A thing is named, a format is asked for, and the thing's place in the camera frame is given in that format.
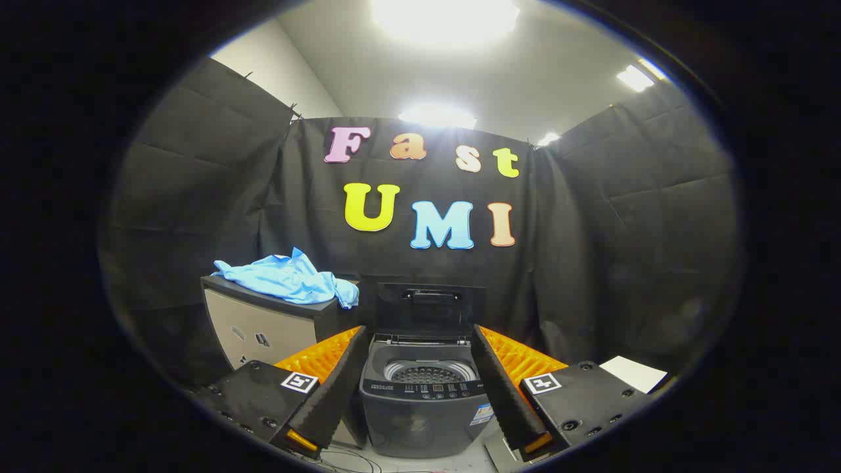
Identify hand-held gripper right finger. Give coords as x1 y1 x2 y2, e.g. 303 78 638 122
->
471 324 658 464

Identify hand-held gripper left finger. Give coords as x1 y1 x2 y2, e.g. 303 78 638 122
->
197 325 369 459

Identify dark grey washing machine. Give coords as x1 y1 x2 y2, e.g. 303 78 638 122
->
358 334 497 459

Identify light blue polo shirt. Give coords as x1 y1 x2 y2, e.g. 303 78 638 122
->
212 247 361 309

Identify grey cabinet with beige doors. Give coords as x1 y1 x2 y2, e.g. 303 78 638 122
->
200 275 369 449

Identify white paper sheet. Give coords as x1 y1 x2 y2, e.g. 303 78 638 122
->
599 355 669 394

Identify black backdrop cloth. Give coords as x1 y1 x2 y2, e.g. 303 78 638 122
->
99 58 743 388

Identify large round ceiling light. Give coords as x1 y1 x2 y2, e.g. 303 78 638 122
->
371 0 521 48

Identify thin black floor cables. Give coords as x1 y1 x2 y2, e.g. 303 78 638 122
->
314 445 421 473

